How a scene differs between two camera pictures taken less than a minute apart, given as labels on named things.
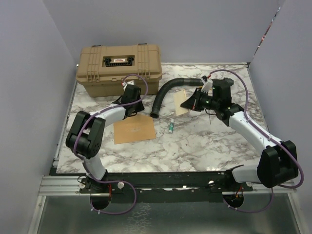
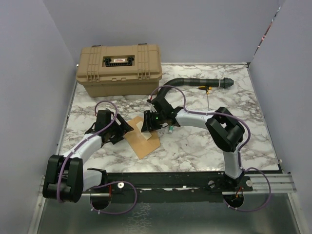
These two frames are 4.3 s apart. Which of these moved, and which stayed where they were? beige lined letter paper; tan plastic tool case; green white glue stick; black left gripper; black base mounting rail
Moved: beige lined letter paper; black left gripper
Stayed: green white glue stick; tan plastic tool case; black base mounting rail
